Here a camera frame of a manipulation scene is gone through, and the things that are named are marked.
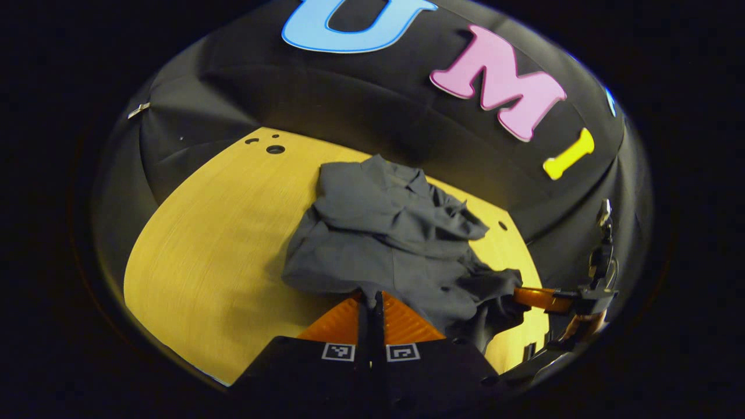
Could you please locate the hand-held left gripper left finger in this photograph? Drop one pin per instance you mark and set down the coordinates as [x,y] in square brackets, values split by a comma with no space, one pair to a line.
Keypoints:
[326,372]

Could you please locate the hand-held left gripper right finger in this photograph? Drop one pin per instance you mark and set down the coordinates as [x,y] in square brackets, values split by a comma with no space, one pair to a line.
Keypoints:
[430,372]

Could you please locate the grey collared shirt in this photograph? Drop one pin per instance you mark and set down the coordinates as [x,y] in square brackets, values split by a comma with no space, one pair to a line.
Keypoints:
[378,233]

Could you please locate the white clip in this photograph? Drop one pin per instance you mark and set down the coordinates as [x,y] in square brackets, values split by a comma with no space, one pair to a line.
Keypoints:
[138,110]

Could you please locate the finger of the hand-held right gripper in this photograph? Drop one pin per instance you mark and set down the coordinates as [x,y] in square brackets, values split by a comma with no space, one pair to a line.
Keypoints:
[541,298]

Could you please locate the black backdrop cloth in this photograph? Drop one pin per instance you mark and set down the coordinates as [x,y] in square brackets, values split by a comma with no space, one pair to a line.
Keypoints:
[349,99]

